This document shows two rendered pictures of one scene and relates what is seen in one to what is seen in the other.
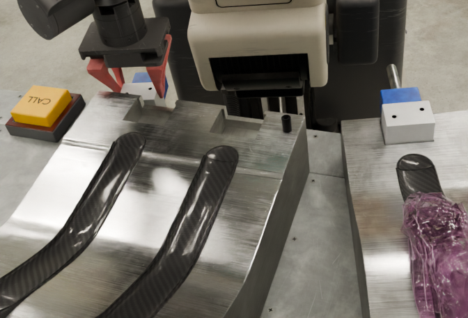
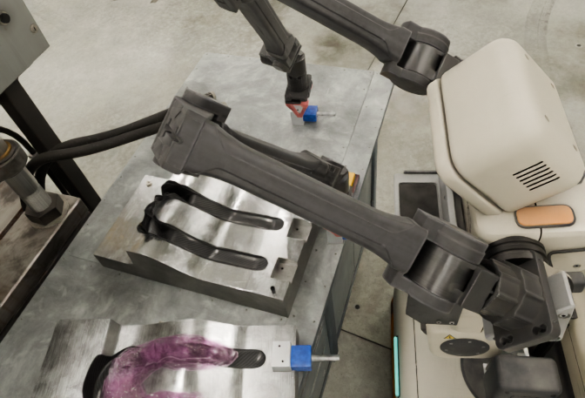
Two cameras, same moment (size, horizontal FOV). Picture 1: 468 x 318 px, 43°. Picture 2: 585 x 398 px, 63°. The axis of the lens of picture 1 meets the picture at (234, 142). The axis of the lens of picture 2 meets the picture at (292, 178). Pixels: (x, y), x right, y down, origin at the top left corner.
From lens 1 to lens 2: 90 cm
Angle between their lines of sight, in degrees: 58
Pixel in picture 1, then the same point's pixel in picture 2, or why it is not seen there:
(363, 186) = (248, 332)
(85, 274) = (205, 221)
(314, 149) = (303, 320)
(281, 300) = (216, 304)
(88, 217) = (241, 218)
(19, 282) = (202, 201)
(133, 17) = not seen: hidden behind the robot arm
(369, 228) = (209, 325)
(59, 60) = not seen: outside the picture
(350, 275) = not seen: hidden behind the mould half
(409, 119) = (276, 353)
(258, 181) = (244, 279)
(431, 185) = (245, 366)
